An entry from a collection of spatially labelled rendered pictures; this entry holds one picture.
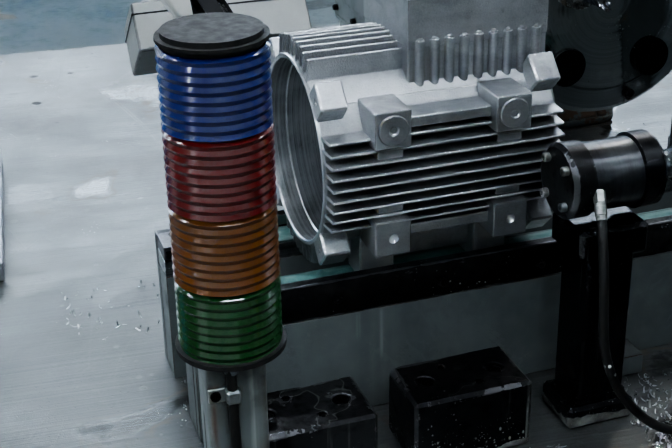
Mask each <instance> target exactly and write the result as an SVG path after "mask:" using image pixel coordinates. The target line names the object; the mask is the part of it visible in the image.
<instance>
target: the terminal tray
mask: <svg viewBox="0 0 672 448"><path fill-rule="evenodd" d="M548 4H549V0H364V16H365V23H368V22H373V23H375V22H377V24H381V27H382V26H385V30H389V35H392V34H393V38H394V41H395V40H397V41H398V48H401V47H402V69H403V71H404V74H405V76H406V79H407V81H408V83H412V82H415V84H416V85H417V86H419V87H422V86H423V85H424V81H427V80H429V81H430V82H431V83H432V84H433V85H437V84H438V83H439V79H442V78H444V79H445V81H447V82H448V83H451V82H453V78H454V77H457V76H459V78H460V79H461V80H463V81H466V80H467V79H468V75H471V74H473V75H474V76H475V77H476V78H477V79H480V78H482V73H486V72H488V74H489V75H490V76H491V77H495V76H496V75H497V71H501V70H502V72H503V73H504V74H506V75H509V74H510V73H511V69H516V70H517V71H518V72H520V73H523V62H524V60H525V59H526V58H527V56H528V55H530V54H536V53H544V52H545V40H546V32H547V23H548Z"/></svg>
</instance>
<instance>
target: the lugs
mask: <svg viewBox="0 0 672 448"><path fill-rule="evenodd" d="M269 40H270V42H271V43H270V47H269V49H270V51H271V55H270V59H271V65H272V63H273V61H274V59H275V57H276V56H277V55H278V54H279V37H273V38H270V39H269ZM523 75H524V78H525V81H526V84H527V88H528V90H530V91H531V92H535V91H542V90H549V89H552V88H553V87H554V86H555V85H556V84H557V82H558V81H559V80H560V78H561V76H560V73H559V70H558V67H557V64H556V61H555V58H554V55H553V53H552V52H544V53H536V54H530V55H528V56H527V58H526V59H525V60H524V62H523ZM309 96H310V100H311V104H312V107H313V111H314V115H315V119H316V121H317V122H324V121H331V120H338V119H343V117H344V115H345V113H346V111H347V109H348V104H347V100H346V96H345V93H344V89H343V86H342V82H341V80H332V81H325V82H317V83H315V84H314V85H313V87H312V90H311V92H310V94H309ZM276 192H277V206H281V205H282V202H281V199H280V195H279V192H278V188H277V190H276ZM552 217H553V214H552V211H551V208H550V206H549V204H548V202H547V200H546V198H541V199H535V200H529V201H527V218H526V229H531V228H537V227H542V226H544V225H545V224H546V223H547V222H548V221H549V220H550V219H551V218H552ZM314 246H315V250H316V254H317V258H318V262H319V265H327V264H333V263H339V262H343V261H345V259H346V258H347V256H348V255H349V253H350V252H351V250H350V246H349V242H348V238H347V235H346V232H341V233H335V234H331V233H330V232H329V233H323V234H322V233H320V234H319V235H318V237H317V239H316V240H315V242H314Z"/></svg>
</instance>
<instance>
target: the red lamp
mask: <svg viewBox="0 0 672 448"><path fill-rule="evenodd" d="M273 127H274V121H273V123H272V125H271V126H270V127H269V128H268V129H266V130H265V131H263V132H261V133H260V134H258V135H256V136H253V137H250V138H247V139H244V140H239V141H234V142H227V143H194V142H188V141H183V140H180V139H177V138H174V137H172V136H170V135H169V134H167V133H165V132H164V131H163V130H162V128H161V132H162V135H163V136H162V142H163V152H164V155H163V159H164V162H165V164H164V169H165V171H166V172H165V179H166V188H167V191H166V195H167V198H168V199H167V205H168V207H169V208H170V210H172V211H173V212H174V213H176V214H177V215H180V216H182V217H184V218H187V219H190V220H194V221H199V222H209V223H223V222H233V221H239V220H244V219H247V218H251V217H254V216H256V215H258V214H260V213H262V212H264V211H266V210H267V209H269V208H270V207H271V206H272V205H273V204H274V203H275V202H276V199H277V192H276V190H277V185H276V183H275V182H276V174H275V172H276V167H275V161H276V159H275V156H274V155H275V148H274V145H275V140H274V138H273V137H274V130H273Z"/></svg>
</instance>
